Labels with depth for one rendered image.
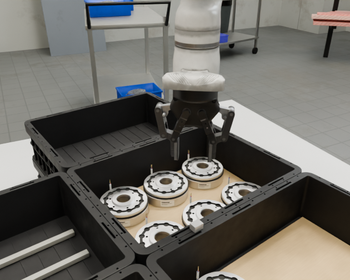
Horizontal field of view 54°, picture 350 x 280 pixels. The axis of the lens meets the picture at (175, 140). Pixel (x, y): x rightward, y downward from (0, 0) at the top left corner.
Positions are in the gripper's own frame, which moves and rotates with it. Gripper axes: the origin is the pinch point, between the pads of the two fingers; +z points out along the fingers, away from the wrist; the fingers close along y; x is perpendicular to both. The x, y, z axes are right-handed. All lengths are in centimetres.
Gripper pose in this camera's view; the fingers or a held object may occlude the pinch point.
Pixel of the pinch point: (193, 151)
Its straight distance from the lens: 63.0
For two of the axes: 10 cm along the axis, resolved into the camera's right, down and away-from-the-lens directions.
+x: -1.2, 4.6, -8.8
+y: -9.9, -0.6, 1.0
